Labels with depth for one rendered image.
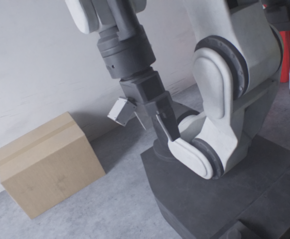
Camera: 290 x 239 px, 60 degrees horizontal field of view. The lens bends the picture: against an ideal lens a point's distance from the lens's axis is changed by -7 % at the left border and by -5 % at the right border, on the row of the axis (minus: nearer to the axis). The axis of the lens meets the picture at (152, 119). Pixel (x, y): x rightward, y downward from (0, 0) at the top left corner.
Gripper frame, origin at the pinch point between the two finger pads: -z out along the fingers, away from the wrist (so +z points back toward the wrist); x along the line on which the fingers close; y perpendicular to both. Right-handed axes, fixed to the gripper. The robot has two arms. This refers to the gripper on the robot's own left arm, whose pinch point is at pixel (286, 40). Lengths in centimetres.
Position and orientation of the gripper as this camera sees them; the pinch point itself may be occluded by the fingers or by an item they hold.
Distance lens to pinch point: 78.9
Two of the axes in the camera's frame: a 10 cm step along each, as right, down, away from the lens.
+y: 8.1, -4.9, 3.3
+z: -3.7, -8.6, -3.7
